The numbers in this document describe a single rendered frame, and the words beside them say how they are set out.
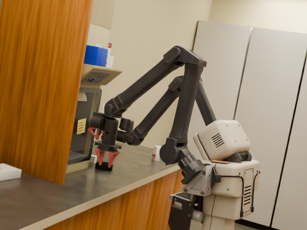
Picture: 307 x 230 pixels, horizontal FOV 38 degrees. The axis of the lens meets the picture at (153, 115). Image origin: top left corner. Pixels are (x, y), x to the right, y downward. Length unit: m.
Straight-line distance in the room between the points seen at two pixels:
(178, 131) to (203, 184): 0.22
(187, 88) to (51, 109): 0.73
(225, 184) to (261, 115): 3.30
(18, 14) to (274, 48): 3.30
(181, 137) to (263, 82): 3.36
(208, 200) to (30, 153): 0.89
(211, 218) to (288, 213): 3.28
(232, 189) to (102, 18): 1.14
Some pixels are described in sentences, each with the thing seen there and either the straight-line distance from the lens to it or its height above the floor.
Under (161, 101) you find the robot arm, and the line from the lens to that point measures 2.23.
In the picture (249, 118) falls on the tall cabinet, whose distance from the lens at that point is 5.02.
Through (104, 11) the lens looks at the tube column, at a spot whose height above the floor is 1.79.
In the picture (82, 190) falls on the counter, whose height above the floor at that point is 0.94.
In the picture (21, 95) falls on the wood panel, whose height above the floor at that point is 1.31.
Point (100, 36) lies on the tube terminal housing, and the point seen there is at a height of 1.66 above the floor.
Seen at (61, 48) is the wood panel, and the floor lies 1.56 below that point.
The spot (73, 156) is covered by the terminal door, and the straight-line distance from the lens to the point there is 2.33.
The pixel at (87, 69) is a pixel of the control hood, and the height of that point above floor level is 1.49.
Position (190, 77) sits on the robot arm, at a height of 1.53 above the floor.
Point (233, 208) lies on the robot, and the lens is 1.80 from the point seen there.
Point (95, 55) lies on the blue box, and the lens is 2.15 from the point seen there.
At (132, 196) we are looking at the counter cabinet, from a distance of 2.49.
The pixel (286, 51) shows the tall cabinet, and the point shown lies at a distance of 4.99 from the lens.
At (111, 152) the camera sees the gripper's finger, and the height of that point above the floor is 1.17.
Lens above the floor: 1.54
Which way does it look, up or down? 6 degrees down
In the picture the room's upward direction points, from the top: 10 degrees clockwise
